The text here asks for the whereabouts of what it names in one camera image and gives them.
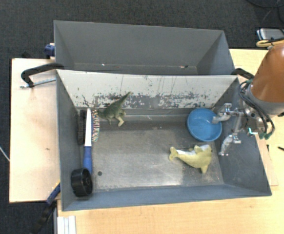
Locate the yellow-green toy shark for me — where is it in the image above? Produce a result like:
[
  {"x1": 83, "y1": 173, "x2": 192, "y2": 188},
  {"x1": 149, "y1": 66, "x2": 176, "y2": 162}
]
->
[{"x1": 168, "y1": 144, "x2": 213, "y2": 175}]

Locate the black round wheel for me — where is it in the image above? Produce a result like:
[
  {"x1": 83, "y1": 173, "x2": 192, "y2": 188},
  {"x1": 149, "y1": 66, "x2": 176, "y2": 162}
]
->
[{"x1": 70, "y1": 168, "x2": 94, "y2": 197}]

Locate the blue bowl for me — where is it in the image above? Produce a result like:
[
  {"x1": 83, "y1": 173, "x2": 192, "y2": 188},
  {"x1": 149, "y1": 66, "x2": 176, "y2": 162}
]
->
[{"x1": 186, "y1": 108, "x2": 223, "y2": 142}]

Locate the pale wood board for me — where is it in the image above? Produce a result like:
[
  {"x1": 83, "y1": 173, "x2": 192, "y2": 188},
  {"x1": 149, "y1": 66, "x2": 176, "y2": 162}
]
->
[{"x1": 9, "y1": 58, "x2": 61, "y2": 204}]

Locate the grey metal bin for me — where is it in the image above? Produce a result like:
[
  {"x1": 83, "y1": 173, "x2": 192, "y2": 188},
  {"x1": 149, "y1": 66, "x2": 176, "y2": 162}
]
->
[{"x1": 53, "y1": 20, "x2": 273, "y2": 212}]

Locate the black ribbed brush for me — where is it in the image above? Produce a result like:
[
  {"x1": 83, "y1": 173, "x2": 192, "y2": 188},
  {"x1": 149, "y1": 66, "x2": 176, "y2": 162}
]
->
[{"x1": 77, "y1": 109, "x2": 86, "y2": 146}]

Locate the white and blue brush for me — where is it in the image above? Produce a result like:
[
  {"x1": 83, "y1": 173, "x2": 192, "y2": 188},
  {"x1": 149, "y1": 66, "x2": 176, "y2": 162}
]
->
[{"x1": 82, "y1": 108, "x2": 101, "y2": 176}]

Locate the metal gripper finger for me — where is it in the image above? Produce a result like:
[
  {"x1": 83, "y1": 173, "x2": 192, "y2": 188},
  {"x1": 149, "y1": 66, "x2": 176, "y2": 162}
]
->
[
  {"x1": 212, "y1": 103, "x2": 232, "y2": 125},
  {"x1": 218, "y1": 133, "x2": 242, "y2": 156}
]

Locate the green toy dinosaur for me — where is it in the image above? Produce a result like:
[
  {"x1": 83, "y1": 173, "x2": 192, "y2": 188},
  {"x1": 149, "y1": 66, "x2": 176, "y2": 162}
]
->
[{"x1": 98, "y1": 91, "x2": 134, "y2": 127}]

